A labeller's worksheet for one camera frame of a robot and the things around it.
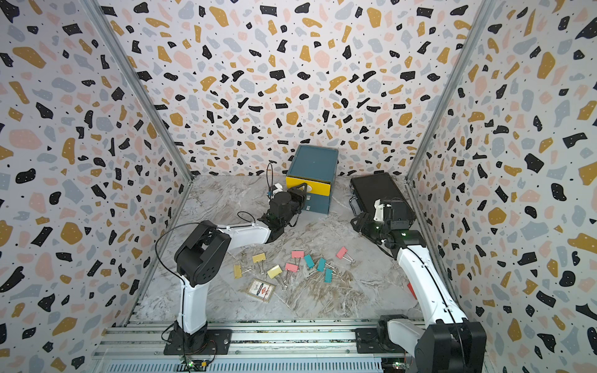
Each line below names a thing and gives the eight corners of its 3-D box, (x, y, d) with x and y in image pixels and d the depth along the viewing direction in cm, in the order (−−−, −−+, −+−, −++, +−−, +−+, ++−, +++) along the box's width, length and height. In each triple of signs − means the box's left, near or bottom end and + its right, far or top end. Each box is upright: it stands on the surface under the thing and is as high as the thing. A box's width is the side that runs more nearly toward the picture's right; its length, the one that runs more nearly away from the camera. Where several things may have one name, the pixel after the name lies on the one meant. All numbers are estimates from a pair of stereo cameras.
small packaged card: (247, 294, 86) (245, 292, 84) (254, 279, 90) (253, 276, 88) (269, 302, 84) (268, 300, 82) (276, 286, 88) (275, 284, 86)
